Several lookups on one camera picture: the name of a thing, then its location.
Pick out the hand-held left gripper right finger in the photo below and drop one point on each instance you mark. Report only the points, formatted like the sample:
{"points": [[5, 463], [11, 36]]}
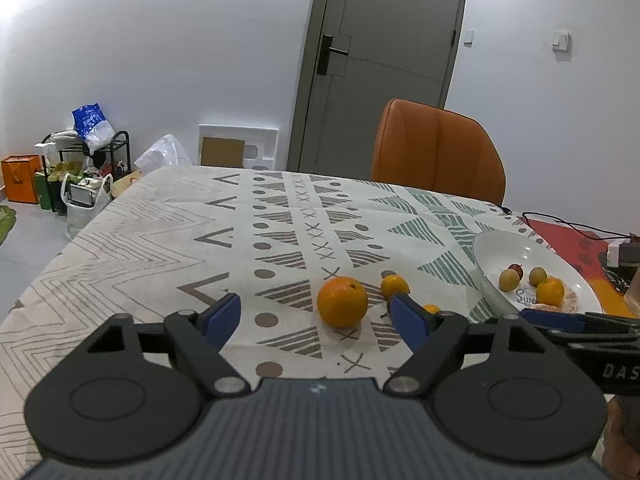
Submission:
{"points": [[407, 320]]}

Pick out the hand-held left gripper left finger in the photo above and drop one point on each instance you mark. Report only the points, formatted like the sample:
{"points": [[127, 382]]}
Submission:
{"points": [[217, 317]]}

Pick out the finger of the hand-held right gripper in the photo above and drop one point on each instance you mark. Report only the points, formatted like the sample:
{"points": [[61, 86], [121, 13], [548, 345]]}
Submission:
{"points": [[550, 317], [575, 339]]}

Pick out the small orange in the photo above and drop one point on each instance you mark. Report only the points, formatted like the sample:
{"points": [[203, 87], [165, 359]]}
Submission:
{"points": [[431, 308], [394, 285]]}

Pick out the peeled citrus half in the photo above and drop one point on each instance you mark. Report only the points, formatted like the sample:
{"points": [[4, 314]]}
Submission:
{"points": [[570, 300]]}

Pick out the yellow green round fruit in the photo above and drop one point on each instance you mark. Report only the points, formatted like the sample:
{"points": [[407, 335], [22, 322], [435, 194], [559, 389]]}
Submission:
{"points": [[537, 276], [507, 281]]}

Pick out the small red fruit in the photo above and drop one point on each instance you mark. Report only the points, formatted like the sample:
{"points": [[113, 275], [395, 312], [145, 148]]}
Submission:
{"points": [[517, 270]]}

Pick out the white plate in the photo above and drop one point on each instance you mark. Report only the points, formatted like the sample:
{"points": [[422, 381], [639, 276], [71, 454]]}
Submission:
{"points": [[500, 250]]}

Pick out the person's right hand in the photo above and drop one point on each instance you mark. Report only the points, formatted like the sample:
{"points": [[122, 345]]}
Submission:
{"points": [[625, 440]]}

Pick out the red orange printed mat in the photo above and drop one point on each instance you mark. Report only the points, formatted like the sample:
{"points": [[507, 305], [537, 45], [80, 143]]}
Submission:
{"points": [[575, 245]]}

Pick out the white power adapter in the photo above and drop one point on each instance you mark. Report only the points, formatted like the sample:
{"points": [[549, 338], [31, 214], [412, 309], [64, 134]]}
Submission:
{"points": [[620, 252]]}

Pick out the patterned white tablecloth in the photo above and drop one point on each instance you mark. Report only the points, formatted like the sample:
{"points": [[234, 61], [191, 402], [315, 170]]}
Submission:
{"points": [[150, 240]]}

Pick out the brown cardboard sheet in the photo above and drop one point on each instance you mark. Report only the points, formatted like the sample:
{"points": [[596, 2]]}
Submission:
{"points": [[222, 151]]}

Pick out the white plastic bag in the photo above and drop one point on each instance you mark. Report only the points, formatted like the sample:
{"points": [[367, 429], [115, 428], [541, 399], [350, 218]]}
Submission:
{"points": [[80, 215]]}

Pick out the clear plastic bag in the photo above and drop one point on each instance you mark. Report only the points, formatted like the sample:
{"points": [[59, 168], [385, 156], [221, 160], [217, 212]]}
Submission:
{"points": [[162, 155]]}

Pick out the orange chair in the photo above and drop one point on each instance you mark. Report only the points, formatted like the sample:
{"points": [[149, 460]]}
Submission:
{"points": [[435, 150]]}

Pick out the white foam packaging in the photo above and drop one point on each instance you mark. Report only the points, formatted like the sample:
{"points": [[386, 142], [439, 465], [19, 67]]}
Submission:
{"points": [[262, 140]]}

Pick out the black shoe rack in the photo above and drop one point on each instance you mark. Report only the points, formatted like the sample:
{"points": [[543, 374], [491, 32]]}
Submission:
{"points": [[122, 152]]}

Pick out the pair of yellow green shoes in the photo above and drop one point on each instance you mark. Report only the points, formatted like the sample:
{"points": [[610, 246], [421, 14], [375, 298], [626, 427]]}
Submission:
{"points": [[65, 170]]}

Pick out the green box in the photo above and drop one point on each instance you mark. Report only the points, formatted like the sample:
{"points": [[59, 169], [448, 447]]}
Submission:
{"points": [[44, 190]]}

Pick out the blue white bag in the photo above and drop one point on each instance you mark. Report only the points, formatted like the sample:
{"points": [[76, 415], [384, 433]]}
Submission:
{"points": [[92, 125]]}

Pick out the green floor mat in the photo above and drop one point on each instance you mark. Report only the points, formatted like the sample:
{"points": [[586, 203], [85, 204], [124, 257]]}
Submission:
{"points": [[6, 222]]}

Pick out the small white box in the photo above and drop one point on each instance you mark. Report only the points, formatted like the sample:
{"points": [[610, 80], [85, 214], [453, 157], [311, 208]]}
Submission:
{"points": [[45, 151]]}

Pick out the orange box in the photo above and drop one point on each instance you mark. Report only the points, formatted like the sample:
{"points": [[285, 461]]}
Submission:
{"points": [[20, 180]]}

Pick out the white wall switch box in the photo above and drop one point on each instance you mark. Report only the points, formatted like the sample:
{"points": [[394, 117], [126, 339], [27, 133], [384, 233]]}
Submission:
{"points": [[561, 41]]}

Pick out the small white wall switch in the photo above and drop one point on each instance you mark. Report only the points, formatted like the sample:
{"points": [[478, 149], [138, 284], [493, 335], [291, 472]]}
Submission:
{"points": [[468, 37]]}

